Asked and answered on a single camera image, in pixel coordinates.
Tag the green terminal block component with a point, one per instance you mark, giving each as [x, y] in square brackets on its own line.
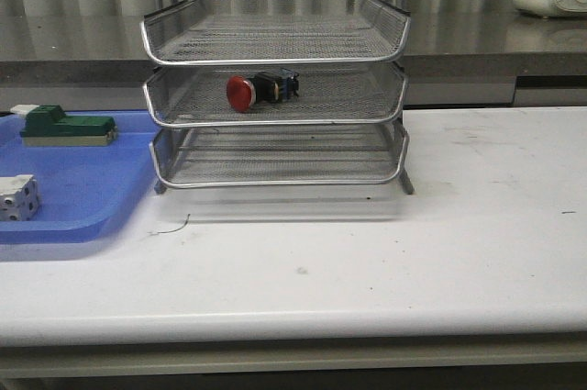
[50, 126]

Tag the blue plastic tray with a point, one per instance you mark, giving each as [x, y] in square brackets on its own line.
[84, 191]

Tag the white electrical block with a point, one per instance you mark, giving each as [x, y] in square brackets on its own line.
[20, 198]

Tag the thin wire scrap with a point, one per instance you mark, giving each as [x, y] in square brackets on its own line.
[173, 230]

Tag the red emergency stop button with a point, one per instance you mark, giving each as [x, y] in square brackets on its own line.
[269, 87]

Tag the steel back counter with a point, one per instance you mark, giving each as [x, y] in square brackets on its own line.
[451, 59]

